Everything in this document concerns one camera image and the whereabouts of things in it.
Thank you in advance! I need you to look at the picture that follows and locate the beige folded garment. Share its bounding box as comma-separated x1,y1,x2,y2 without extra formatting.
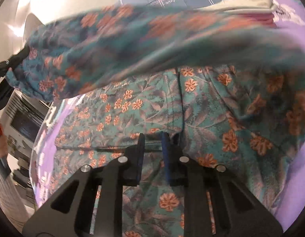
199,0,278,14

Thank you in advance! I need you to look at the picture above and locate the red folded garment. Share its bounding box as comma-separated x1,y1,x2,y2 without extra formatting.
239,13,277,28

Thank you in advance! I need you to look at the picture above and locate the teal floral shirt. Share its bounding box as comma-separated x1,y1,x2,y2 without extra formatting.
5,4,305,237

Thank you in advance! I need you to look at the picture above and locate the purple floral bed sheet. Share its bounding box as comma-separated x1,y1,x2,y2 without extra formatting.
29,0,305,232

